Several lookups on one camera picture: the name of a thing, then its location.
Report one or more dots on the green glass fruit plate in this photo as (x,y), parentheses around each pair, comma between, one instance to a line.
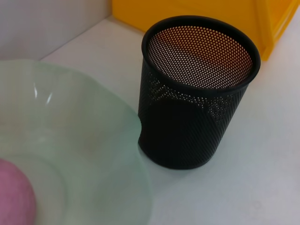
(82,140)

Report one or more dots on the pink peach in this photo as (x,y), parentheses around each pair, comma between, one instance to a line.
(14,187)

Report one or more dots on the black mesh pen holder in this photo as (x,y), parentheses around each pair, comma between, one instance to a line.
(178,140)

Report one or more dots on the yellow plastic bin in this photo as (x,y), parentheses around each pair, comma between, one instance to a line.
(269,14)

